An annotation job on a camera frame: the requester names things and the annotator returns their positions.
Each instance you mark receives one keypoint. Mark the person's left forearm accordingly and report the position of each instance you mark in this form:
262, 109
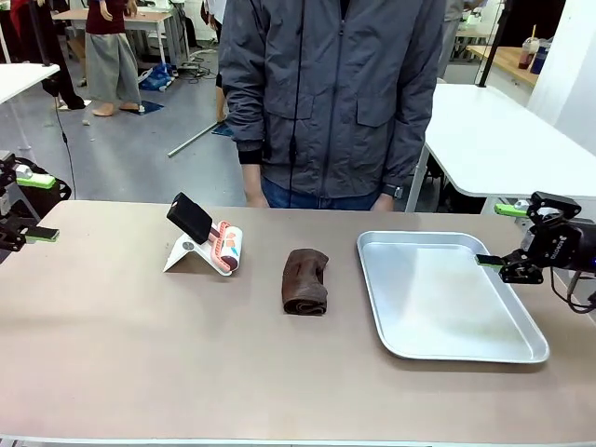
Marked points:
410, 149

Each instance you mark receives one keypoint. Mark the person's left hand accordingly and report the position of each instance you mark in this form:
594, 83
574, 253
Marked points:
382, 202

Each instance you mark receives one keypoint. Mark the person's right forearm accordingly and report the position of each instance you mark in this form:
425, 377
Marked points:
249, 135

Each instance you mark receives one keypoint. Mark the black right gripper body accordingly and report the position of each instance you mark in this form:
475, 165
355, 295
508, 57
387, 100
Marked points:
568, 247

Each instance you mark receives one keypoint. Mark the dark brown cloth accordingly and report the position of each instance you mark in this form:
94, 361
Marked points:
302, 284

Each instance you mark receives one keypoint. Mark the black wrist watch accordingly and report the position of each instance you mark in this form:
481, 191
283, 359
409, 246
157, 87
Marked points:
393, 191

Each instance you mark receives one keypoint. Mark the person's right hand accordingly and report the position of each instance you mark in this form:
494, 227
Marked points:
258, 195

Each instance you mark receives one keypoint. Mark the wooden workbench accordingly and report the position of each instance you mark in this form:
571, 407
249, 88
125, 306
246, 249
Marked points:
503, 60

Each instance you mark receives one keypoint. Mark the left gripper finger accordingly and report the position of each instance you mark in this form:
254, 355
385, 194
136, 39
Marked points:
42, 235
35, 181

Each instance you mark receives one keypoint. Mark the small white side table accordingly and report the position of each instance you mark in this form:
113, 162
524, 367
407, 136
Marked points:
23, 77

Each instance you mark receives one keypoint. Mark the large white side table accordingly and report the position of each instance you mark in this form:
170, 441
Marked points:
503, 139

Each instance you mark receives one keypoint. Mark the metal bar on floor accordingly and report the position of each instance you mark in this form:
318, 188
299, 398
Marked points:
193, 139

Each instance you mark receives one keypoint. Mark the person in grey trousers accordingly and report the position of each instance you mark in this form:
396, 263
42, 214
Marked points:
452, 37

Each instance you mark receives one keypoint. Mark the white folded roller stand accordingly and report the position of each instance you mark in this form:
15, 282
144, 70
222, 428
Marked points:
179, 256

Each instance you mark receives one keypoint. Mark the drink cup with straw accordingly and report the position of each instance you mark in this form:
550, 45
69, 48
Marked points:
528, 51

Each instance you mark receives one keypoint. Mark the silver metal tray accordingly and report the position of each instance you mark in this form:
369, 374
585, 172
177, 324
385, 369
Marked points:
419, 302

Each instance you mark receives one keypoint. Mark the wooden top background table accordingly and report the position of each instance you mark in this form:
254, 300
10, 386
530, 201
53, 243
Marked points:
144, 18

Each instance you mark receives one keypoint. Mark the red hanging garment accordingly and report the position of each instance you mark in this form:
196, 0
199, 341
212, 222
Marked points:
21, 23

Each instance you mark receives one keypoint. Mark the blue floor mat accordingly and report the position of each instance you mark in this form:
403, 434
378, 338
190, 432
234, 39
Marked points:
151, 107

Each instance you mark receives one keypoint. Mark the mannequin in grey skirt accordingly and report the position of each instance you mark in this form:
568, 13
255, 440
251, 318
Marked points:
109, 65

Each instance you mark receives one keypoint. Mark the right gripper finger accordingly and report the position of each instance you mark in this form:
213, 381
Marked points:
489, 260
512, 209

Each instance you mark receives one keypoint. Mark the figure in black trousers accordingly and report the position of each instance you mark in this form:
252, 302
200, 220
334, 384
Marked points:
56, 56

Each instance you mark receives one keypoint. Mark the blue sheet on floor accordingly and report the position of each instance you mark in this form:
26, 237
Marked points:
222, 130

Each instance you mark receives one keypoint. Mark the blue plastic bag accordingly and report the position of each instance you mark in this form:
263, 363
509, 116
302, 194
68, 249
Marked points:
158, 77

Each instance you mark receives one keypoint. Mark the blue container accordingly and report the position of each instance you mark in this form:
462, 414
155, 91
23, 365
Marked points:
540, 60

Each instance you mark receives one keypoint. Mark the black pole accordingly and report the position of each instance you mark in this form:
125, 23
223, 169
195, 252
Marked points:
491, 42

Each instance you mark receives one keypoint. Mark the person in grey jacket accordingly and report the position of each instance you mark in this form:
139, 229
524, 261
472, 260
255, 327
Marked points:
326, 93

